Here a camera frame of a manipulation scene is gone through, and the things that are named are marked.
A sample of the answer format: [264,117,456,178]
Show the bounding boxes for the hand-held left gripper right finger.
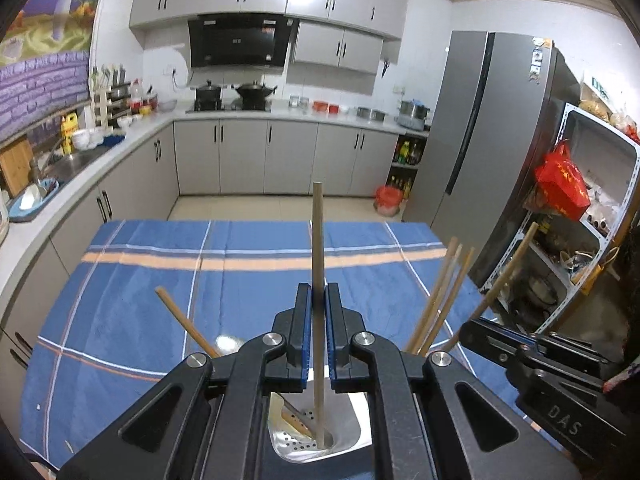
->
[325,282,583,480]

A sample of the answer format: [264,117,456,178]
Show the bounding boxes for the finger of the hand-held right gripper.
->
[459,320,609,382]

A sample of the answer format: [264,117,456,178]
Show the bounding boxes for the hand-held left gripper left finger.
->
[60,282,313,480]

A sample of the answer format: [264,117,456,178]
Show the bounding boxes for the white two-compartment utensil holder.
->
[216,336,373,463]

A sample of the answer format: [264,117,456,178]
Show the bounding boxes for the single wooden chopstick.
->
[311,181,332,452]

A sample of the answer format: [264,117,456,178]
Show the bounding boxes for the red bucket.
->
[375,185,404,217]

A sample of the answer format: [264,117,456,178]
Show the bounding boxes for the blue plaid tablecloth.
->
[20,219,566,468]

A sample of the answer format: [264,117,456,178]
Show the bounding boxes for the grey base cabinets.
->
[0,119,401,386]

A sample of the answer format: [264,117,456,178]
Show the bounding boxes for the red plastic bag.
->
[534,141,592,222]

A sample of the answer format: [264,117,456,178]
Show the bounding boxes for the row of oil bottles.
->
[390,139,426,201]

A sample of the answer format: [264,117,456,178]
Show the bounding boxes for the grey refrigerator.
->
[402,30,581,286]

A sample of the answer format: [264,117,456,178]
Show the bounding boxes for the white metal shelf rack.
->
[480,102,640,333]

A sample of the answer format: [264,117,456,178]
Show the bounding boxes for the black gas stove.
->
[186,101,273,113]

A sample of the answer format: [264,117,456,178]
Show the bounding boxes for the steel steamer pot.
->
[395,100,432,131]

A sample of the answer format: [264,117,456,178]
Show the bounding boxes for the black wok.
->
[232,81,278,106]

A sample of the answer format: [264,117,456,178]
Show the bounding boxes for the black cooking pot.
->
[194,80,223,107]

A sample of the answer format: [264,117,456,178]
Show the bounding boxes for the white kitchen countertop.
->
[0,105,431,241]

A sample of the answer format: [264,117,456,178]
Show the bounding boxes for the steel sink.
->
[47,150,101,181]

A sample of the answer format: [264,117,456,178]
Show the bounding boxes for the blue dish tray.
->
[9,178,60,223]

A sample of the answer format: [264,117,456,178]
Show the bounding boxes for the stack of white bowls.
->
[71,129,101,151]

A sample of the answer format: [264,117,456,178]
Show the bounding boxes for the black range hood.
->
[187,15,300,69]

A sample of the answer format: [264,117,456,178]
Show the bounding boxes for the wooden dish rack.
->
[90,65,113,133]

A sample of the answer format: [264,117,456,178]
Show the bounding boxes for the yellow bottle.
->
[60,112,80,155]

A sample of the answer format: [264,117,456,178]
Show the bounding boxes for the wooden cutting board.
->
[0,138,35,197]

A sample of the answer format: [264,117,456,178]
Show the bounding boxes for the purple brick wall mural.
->
[0,0,108,143]

